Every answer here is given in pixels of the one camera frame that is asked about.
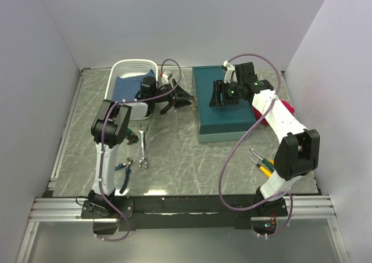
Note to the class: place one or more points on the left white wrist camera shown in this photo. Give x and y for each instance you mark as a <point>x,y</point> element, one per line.
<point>166,76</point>

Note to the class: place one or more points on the black adjustable wrench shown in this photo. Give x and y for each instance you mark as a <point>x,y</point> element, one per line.
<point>166,108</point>

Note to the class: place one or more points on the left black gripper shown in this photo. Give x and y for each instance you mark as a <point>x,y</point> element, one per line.
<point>180,98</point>

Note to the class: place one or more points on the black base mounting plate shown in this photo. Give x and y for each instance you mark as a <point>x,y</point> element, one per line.
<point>171,212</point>

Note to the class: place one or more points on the blue checkered cloth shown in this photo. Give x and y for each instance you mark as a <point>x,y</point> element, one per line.
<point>127,88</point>

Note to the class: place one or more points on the green handled screwdriver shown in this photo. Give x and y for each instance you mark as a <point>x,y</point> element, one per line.
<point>267,164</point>

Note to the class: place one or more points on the blue handled pliers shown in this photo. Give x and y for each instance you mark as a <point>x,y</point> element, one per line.
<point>127,167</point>

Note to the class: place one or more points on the yellow handled screwdriver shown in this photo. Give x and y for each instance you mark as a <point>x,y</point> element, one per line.
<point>264,170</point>

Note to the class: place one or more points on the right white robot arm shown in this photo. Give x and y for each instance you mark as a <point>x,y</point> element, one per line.
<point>298,151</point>

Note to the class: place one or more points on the white plastic basket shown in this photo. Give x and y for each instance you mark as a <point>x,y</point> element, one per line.
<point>129,68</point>

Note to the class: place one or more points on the magenta cloth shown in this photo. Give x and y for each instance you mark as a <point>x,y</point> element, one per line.
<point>258,114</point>

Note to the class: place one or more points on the teal storage box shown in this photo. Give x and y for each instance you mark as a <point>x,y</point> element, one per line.
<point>218,124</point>

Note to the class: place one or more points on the silver open-end wrench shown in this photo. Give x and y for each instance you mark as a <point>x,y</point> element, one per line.
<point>143,162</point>

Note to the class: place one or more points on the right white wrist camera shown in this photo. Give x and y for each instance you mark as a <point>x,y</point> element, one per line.
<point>229,70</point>

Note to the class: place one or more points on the green hex key set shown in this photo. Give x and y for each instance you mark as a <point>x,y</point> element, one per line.
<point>131,137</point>

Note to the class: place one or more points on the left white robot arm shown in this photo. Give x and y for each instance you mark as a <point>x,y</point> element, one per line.
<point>108,130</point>

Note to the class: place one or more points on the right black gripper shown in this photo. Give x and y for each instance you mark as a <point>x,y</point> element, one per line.
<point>219,87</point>

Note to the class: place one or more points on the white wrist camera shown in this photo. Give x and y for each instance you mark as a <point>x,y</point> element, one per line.
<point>229,70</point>
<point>166,76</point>

